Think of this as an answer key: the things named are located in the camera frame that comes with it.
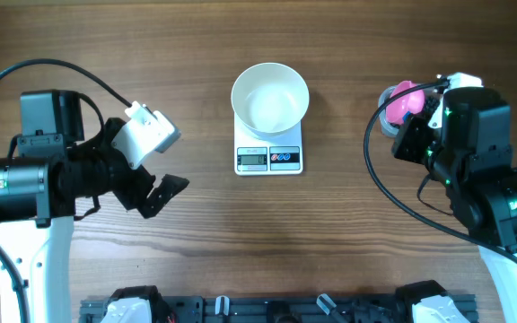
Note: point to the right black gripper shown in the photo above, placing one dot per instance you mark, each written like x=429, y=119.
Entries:
x=405, y=147

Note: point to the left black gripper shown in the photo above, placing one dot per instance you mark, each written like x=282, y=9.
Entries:
x=135, y=196

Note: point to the pink scoop with blue handle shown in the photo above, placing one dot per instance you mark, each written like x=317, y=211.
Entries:
x=411, y=103

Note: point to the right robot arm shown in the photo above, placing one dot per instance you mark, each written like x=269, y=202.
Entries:
x=471, y=154

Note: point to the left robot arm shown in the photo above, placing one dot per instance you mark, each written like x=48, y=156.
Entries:
x=49, y=166

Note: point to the white digital kitchen scale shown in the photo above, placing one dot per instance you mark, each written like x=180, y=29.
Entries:
x=259, y=155

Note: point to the white round bowl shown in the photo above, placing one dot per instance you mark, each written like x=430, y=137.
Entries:
x=270, y=98

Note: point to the pile of black beans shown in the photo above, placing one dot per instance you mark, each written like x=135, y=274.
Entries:
x=430, y=106

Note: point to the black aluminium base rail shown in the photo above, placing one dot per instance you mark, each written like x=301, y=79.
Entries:
x=425, y=301

